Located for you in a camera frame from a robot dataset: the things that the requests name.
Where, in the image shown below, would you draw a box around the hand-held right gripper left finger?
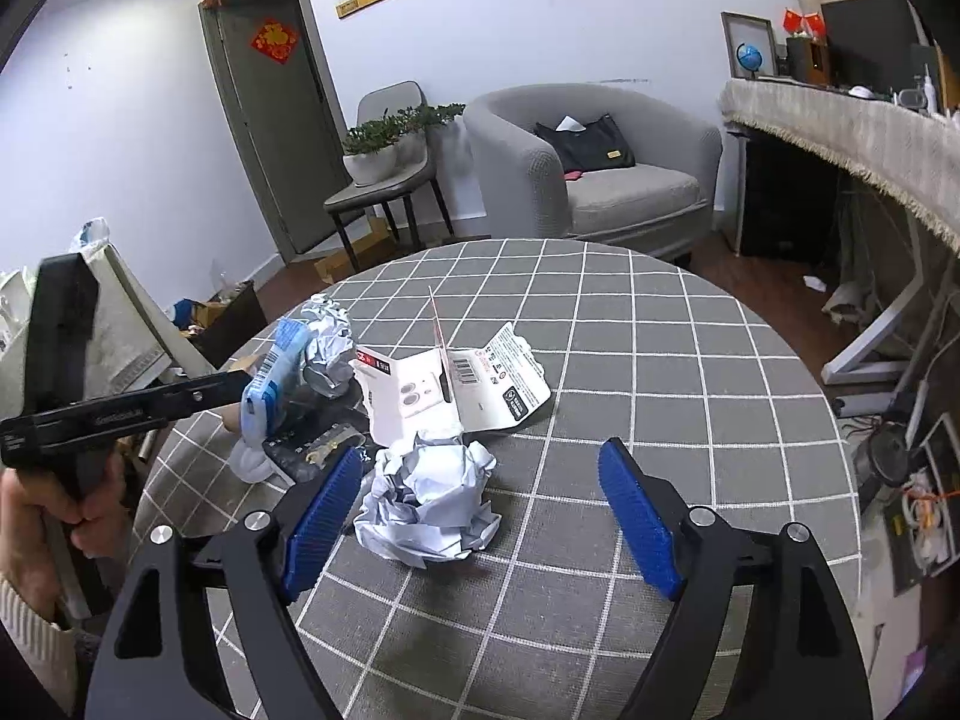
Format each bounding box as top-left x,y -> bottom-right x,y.
84,446 -> 366,720

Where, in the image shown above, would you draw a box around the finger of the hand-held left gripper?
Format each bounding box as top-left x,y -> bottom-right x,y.
161,371 -> 250,428

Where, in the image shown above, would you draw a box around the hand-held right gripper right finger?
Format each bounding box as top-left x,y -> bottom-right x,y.
598,436 -> 875,720

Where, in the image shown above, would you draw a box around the blue plastic packet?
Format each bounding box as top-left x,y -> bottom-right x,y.
240,317 -> 310,442

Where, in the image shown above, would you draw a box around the white paper wad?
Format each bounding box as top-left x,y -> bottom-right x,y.
229,439 -> 290,485

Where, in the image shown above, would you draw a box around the large white paper ball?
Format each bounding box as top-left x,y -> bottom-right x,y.
352,431 -> 502,567

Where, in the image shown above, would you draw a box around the small white paper ball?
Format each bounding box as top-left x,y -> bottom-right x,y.
296,294 -> 358,398

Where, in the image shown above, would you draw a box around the white cardboard packaging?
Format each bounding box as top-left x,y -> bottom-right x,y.
351,286 -> 554,451

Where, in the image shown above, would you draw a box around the person's left forearm white sleeve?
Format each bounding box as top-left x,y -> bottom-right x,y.
0,574 -> 85,715

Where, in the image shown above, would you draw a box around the person's left hand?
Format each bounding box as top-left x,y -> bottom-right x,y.
0,457 -> 132,620

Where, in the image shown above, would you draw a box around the beige patterned cloth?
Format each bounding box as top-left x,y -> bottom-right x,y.
0,240 -> 218,410

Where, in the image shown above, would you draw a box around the dark box with clutter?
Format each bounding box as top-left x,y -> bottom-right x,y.
174,281 -> 267,365

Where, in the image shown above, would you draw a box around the grey checked tablecloth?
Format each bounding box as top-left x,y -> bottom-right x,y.
131,238 -> 863,720

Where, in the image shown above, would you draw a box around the flat cardboard box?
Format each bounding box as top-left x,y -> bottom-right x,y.
313,216 -> 398,282

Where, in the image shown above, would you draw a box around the grey door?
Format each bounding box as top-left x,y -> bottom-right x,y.
199,0 -> 346,263

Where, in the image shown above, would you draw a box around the potted plant white pot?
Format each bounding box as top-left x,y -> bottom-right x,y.
390,101 -> 467,166
343,116 -> 402,187

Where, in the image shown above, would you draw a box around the white desk leg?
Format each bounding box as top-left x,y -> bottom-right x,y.
821,251 -> 960,383

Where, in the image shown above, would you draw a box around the grey dining chair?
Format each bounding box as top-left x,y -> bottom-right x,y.
324,81 -> 455,271

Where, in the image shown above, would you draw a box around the red diamond door decoration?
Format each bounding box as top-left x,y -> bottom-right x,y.
251,19 -> 297,65

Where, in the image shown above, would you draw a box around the black handbag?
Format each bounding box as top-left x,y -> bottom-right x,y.
534,114 -> 637,173

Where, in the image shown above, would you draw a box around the grey armchair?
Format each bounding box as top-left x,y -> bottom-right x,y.
463,82 -> 723,260

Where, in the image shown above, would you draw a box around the beige fringed desk cloth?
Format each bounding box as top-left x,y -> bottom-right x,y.
718,77 -> 960,256

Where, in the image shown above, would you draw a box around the brown wooden box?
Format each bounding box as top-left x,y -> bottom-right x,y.
786,36 -> 832,87

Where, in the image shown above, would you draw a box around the black monitor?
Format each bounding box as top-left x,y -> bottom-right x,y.
820,0 -> 927,91

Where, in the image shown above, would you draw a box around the picture frame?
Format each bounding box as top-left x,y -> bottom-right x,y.
721,11 -> 775,81

